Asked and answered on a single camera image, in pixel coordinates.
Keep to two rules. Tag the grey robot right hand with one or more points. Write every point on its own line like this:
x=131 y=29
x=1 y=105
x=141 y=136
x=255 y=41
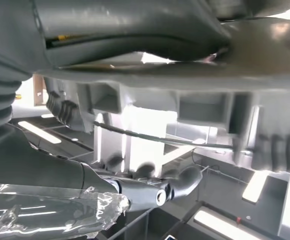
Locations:
x=35 y=172

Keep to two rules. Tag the steel workbench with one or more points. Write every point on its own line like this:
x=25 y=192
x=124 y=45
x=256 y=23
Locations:
x=260 y=212

